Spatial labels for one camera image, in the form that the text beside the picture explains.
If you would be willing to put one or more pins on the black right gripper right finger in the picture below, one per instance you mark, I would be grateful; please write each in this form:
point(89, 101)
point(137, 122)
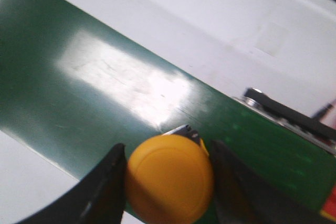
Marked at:
point(242, 196)

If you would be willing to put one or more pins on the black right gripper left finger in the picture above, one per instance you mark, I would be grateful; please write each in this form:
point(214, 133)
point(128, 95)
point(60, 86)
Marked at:
point(98, 198)

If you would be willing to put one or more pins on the yellow mushroom push button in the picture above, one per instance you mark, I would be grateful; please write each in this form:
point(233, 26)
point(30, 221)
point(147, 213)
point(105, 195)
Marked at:
point(169, 178)

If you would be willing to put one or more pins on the red plastic bin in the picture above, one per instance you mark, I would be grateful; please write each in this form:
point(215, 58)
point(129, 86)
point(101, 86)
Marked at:
point(329, 207)

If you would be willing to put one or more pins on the green conveyor belt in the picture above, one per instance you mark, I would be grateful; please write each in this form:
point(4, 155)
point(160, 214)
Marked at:
point(72, 87)

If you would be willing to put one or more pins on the black belt drive bracket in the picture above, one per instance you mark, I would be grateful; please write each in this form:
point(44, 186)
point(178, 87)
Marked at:
point(281, 111)

